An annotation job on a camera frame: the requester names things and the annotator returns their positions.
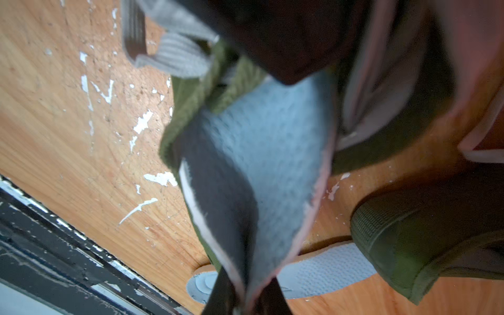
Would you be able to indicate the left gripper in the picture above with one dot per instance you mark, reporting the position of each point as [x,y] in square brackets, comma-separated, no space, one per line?
[288,39]

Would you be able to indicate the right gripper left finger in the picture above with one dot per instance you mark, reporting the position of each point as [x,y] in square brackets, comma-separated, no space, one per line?
[223,298]

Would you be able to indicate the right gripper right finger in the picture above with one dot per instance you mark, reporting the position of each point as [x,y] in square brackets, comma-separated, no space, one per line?
[272,301]

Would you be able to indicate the green shoe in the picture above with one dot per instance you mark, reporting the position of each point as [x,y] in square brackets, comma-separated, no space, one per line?
[387,90]
[452,228]

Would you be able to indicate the grey insole being inserted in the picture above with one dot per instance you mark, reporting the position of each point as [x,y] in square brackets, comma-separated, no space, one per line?
[253,177]

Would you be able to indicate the grey insole on table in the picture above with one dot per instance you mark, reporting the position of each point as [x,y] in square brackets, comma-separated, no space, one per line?
[324,271]

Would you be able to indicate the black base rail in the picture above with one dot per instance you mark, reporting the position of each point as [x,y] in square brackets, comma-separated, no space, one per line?
[47,259]

